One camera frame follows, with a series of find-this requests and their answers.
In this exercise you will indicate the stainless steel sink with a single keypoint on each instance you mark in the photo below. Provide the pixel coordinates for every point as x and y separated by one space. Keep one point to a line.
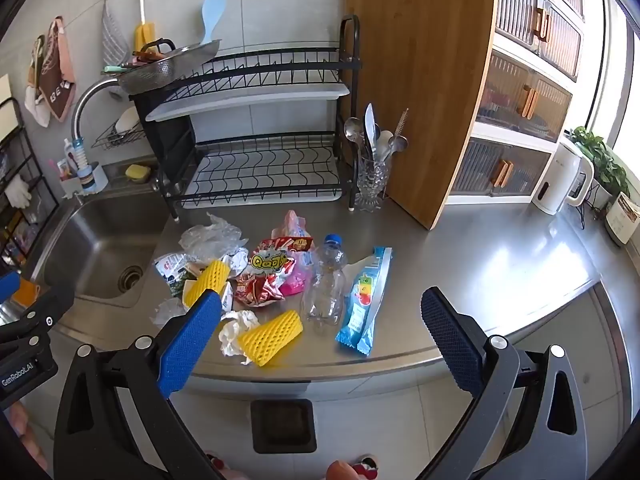
100 245

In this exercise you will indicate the light blue rice paddle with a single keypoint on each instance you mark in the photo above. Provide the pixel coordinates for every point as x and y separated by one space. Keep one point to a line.
212 15

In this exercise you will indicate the metal colander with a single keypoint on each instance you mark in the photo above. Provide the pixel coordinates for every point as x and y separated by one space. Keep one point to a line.
160 72

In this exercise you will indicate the wooden cutting board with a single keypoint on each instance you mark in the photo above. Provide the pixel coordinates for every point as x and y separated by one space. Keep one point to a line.
420 95

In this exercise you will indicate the glass cutlery holder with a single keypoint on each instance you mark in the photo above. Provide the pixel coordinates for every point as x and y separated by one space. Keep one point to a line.
372 182

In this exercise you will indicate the white bottle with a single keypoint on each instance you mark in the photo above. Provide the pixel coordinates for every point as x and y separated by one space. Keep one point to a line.
68 152

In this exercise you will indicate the green potted plant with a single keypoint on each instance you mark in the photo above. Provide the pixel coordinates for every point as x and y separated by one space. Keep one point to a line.
602 160

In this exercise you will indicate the person's right slipper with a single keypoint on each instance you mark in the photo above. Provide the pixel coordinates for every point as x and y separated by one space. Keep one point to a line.
368 466

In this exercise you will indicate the white electric kettle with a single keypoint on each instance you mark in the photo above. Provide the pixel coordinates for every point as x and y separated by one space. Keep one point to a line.
557 175

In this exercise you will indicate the person's right leg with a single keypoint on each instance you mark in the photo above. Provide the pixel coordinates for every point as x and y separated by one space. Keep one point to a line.
341 471

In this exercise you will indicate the red snack wrapper yellow print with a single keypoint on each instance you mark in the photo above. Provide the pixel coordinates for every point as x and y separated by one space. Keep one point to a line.
272 260

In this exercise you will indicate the red foil wrapper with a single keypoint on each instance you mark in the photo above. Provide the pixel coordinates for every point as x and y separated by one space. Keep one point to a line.
257 292

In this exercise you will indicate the clear plastic bottle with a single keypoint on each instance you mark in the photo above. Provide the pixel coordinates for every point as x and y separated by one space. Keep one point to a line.
325 280

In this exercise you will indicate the small metal spoon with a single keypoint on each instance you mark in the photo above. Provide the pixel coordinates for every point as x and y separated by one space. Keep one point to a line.
397 146

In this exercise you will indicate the yellow sponge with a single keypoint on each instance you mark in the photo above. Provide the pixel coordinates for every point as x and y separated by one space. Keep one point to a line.
136 172

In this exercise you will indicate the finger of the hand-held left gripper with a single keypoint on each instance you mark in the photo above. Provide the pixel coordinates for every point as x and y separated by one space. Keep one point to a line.
7 287
37 317

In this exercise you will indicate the white green snack packet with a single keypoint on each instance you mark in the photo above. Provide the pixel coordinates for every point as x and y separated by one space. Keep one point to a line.
170 269

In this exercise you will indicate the person's left slipper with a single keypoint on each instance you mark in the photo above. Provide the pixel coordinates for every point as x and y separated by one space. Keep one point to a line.
215 460

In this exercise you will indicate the large metal spoon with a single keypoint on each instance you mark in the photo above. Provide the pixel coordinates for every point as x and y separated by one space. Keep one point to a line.
352 130

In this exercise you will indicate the white dish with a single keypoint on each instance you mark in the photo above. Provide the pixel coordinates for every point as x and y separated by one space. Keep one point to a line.
126 119

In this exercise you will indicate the metal faucet with striped nozzle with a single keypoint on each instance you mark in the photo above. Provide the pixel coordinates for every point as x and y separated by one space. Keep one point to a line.
87 102

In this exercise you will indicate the yellow foam fruit net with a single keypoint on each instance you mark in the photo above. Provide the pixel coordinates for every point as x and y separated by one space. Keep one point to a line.
210 280
270 336

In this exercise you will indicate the dark grey trash can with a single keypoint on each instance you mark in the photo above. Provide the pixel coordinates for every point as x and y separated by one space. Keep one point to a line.
283 425

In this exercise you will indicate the thin straw brush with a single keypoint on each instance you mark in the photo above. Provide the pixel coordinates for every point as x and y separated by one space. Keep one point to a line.
401 124

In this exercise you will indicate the white storage drawer cabinet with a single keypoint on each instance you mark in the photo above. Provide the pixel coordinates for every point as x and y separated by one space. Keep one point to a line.
525 85

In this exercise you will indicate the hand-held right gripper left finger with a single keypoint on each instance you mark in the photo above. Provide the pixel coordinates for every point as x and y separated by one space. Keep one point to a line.
190 345

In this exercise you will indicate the person's slipper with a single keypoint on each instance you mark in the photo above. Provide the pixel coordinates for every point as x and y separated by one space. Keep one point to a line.
368 466
215 460

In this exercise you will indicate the pink brown hanging towel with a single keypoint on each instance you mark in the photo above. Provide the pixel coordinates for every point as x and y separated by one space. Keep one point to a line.
57 72

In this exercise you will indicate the pink toothbrush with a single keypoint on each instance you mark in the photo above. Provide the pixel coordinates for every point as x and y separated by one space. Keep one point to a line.
53 165

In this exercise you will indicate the clear plastic bag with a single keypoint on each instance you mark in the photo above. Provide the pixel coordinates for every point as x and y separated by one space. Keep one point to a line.
212 237

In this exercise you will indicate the white blade knife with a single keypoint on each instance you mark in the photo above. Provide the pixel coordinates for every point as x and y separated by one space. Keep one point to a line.
370 125

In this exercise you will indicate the white organizer box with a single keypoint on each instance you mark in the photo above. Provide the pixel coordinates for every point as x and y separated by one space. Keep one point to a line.
99 181

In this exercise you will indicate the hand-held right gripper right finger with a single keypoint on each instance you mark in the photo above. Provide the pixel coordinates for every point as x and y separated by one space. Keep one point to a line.
450 340

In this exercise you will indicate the white rubber gloves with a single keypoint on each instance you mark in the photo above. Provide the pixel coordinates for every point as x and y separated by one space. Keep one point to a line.
17 190

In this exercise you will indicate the blue snack packet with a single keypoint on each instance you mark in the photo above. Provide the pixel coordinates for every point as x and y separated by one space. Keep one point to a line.
365 300

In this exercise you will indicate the pink packaging bag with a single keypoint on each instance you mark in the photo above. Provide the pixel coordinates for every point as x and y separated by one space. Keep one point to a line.
295 280

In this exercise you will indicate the black dish rack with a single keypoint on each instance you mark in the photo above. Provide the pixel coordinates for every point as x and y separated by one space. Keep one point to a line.
260 67

